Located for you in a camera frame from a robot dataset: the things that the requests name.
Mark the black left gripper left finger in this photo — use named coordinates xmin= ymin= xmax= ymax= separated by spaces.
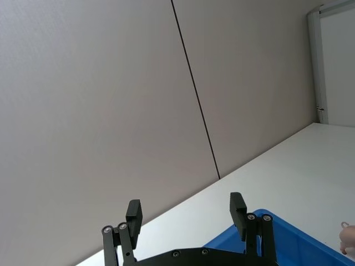
xmin=101 ymin=198 xmax=143 ymax=266

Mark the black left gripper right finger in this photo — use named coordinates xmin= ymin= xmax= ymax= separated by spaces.
xmin=229 ymin=192 xmax=278 ymax=262

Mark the person's hand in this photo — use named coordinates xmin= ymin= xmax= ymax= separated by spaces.
xmin=339 ymin=224 xmax=355 ymax=256

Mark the blue plastic bin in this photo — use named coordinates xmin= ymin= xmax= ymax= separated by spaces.
xmin=203 ymin=208 xmax=355 ymax=266

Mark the grey metal door frame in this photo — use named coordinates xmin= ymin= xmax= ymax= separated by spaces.
xmin=306 ymin=0 xmax=355 ymax=124

